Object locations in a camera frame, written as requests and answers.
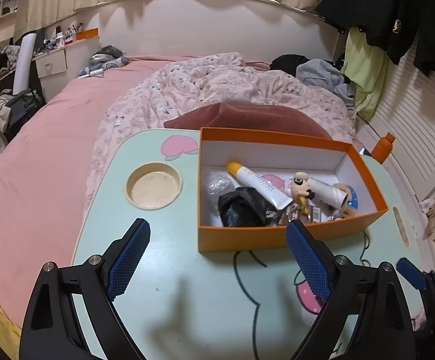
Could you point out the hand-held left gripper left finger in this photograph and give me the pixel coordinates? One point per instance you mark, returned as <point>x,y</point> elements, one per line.
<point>129,260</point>

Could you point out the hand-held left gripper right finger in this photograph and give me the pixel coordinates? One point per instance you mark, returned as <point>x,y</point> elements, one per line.
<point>309,262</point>

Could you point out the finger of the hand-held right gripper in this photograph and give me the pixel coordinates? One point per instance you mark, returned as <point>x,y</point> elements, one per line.
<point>410,272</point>

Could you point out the orange cardboard box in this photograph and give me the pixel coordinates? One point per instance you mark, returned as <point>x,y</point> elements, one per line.
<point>240,238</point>

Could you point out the black plastic bag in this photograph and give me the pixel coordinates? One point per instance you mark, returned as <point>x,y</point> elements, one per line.
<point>240,206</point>

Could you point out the white tube yellow cap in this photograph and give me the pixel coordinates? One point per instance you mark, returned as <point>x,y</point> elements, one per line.
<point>257,187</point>

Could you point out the clear plastic bag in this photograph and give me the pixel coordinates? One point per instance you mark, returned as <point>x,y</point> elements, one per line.
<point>219,183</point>

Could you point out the beige round cup holder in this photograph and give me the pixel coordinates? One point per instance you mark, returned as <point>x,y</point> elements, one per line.
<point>153,185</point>

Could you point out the smartphone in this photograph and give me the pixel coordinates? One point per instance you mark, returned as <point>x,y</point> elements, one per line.
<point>364,152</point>

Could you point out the orange bottle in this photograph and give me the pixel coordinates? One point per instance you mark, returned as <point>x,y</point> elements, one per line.
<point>382,148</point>

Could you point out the pink bed sheet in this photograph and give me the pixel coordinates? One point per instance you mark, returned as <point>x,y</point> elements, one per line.
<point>45,150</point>

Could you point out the maroon pillow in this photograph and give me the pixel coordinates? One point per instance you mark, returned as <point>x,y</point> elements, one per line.
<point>247,116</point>

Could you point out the black backpack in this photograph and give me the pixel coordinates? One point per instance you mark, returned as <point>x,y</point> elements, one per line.
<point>24,107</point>

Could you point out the grey garment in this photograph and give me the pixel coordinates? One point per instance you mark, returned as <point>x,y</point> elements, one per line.
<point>318,73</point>

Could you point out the light green hanging garment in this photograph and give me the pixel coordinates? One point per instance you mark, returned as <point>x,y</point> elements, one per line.
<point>363,75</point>

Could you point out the pale clothes pile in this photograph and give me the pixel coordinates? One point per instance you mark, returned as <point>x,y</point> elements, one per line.
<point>0,114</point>

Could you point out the pink floral blanket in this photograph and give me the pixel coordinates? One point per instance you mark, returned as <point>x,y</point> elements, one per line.
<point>210,82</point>

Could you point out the blue floral cloth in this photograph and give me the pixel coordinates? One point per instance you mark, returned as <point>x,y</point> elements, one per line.
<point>108,65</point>

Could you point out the black garment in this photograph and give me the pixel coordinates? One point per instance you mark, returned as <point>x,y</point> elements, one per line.
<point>285,63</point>

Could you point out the dark grey bag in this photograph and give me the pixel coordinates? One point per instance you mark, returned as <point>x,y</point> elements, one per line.
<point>107,51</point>

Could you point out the white nightstand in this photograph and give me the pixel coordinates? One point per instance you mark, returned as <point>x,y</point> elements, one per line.
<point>50,63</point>

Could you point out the white foam roll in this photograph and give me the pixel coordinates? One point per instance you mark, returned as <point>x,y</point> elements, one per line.
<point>24,63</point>

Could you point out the orange shelf box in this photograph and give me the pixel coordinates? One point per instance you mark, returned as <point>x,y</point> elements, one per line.
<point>88,33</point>

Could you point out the cluster of toiletry bottles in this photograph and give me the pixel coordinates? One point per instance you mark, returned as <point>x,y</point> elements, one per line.
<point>60,39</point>

